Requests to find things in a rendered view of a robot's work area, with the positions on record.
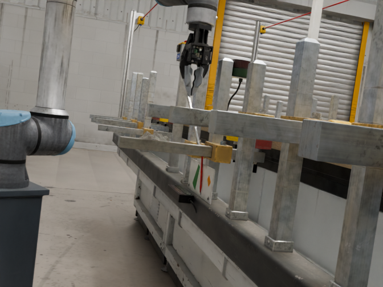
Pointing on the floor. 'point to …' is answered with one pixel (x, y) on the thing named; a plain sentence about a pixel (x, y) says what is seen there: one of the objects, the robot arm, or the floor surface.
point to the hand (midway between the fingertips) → (190, 91)
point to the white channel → (315, 19)
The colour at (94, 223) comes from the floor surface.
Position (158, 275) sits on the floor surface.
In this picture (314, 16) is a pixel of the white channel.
